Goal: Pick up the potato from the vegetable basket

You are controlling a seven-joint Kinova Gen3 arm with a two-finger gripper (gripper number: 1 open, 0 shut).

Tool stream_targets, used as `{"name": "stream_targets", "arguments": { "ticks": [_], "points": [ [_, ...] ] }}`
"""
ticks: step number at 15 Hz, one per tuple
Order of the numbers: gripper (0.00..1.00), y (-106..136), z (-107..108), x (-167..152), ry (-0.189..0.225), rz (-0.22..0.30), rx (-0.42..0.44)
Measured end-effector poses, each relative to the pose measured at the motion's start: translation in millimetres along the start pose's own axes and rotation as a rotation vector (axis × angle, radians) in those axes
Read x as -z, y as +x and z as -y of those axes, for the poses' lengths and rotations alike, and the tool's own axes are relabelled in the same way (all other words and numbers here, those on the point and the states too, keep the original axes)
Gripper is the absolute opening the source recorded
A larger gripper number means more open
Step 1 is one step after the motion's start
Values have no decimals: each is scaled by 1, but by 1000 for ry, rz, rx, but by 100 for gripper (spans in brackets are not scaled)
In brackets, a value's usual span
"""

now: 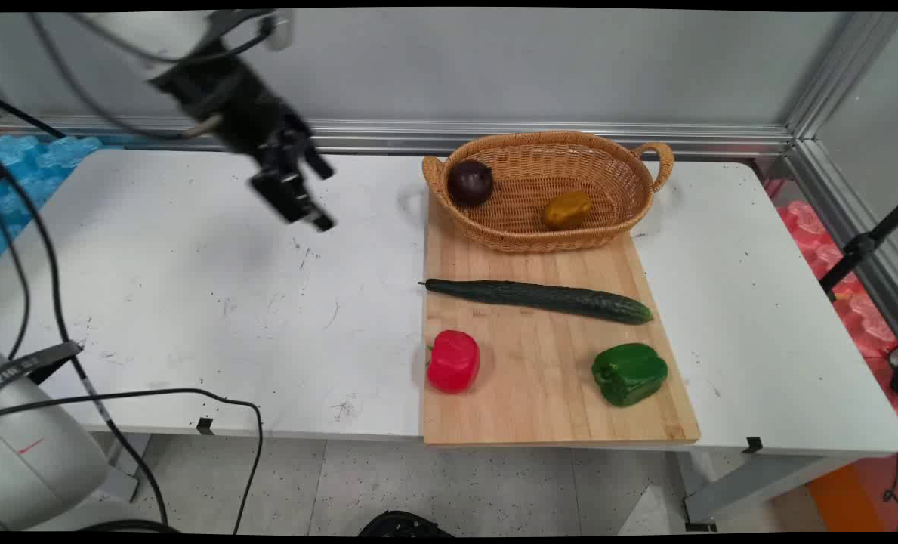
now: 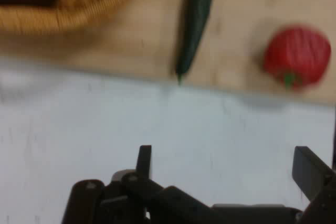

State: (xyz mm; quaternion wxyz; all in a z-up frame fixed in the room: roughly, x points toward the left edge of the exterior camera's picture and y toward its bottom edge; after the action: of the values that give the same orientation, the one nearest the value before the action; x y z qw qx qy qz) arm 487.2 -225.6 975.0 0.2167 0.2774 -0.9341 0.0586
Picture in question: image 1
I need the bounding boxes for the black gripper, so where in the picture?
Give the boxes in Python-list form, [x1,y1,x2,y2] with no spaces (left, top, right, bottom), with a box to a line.
[149,51,337,233]

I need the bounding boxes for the yellow-brown potato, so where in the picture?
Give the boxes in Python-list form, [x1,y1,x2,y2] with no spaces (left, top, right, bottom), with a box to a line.
[543,190,593,231]

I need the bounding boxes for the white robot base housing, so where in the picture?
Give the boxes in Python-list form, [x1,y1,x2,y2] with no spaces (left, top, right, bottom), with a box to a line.
[0,344,113,531]

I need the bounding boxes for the dark purple round fruit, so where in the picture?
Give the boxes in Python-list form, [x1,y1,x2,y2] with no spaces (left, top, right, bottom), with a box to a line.
[447,159,495,208]

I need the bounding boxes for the red bell pepper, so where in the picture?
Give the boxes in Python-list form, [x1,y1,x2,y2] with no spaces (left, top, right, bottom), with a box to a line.
[426,329,482,394]

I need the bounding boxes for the woven wicker basket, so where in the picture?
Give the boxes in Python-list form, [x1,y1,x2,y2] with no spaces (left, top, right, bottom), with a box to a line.
[421,131,676,254]

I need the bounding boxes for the long dark green cucumber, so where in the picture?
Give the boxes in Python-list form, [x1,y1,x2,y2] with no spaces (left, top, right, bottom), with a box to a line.
[418,278,655,326]

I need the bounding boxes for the blue foam mat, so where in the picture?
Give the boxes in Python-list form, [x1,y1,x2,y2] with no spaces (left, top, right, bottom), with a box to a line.
[0,134,103,267]

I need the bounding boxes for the wooden cutting board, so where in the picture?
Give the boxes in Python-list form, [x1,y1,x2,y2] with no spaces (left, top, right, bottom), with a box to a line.
[421,204,702,447]

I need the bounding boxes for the black round floor object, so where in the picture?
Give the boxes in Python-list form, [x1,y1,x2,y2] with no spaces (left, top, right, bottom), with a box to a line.
[358,510,455,538]

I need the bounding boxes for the green bell pepper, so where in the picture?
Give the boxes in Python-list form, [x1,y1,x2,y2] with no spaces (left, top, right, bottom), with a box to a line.
[591,342,669,408]

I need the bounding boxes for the grey table leg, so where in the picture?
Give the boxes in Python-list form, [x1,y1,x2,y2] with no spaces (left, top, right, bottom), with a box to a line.
[677,451,866,532]

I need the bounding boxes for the black tripod stand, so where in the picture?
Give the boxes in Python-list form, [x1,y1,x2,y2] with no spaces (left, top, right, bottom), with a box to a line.
[819,194,898,303]

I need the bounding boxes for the red foam mat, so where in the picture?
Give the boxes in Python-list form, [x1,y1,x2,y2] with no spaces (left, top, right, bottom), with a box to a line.
[766,178,898,530]

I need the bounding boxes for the orange floor tape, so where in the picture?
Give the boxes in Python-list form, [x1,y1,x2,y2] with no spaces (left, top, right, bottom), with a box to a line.
[806,462,889,534]

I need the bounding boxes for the aluminium frame rail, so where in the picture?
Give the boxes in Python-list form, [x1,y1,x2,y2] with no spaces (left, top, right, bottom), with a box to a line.
[0,113,797,159]

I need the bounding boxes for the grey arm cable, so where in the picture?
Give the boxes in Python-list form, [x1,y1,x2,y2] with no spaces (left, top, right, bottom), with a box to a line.
[27,11,272,142]

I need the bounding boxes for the black looping cable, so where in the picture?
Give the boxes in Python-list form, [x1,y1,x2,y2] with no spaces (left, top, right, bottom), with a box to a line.
[0,388,265,533]

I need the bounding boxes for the long black cable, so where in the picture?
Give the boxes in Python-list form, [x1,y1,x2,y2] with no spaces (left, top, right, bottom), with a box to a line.
[0,94,171,530]

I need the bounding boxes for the black labelled strap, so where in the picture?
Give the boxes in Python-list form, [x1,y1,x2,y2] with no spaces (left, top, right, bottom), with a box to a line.
[0,340,85,395]

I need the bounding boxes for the aluminium frame post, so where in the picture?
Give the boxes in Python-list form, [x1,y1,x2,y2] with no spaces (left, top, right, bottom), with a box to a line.
[773,11,898,352]

